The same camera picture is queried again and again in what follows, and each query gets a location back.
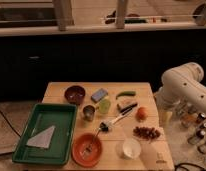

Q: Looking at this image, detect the orange apple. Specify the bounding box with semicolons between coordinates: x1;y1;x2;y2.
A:
136;107;148;120

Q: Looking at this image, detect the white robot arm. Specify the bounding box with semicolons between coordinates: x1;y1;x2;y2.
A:
155;62;206;114

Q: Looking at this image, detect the light green cup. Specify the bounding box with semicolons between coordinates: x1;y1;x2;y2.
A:
99;99;111;114

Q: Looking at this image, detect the small metal cup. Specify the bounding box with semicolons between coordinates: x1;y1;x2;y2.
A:
83;105;95;122

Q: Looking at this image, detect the white cup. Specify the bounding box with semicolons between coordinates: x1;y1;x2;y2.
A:
122;138;141;159

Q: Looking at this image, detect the blue grey sponge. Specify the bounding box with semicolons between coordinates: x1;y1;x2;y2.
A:
91;88;108;103

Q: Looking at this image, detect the green chili pepper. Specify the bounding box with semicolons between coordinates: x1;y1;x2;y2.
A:
116;91;136;99

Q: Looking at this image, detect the dark red bowl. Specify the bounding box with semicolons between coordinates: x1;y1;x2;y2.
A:
64;85;86;105

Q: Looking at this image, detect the bunch of red grapes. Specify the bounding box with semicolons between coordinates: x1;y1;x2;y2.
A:
133;127;161;140

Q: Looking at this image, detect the orange plate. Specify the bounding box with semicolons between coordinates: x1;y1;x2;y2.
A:
72;133;103;168

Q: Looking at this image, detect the metal fork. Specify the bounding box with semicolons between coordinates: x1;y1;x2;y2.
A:
82;128;101;158

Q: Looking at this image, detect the green plastic tray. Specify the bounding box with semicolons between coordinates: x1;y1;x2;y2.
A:
12;103;77;165

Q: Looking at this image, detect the grey folded cloth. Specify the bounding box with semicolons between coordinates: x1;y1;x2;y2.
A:
26;125;55;149

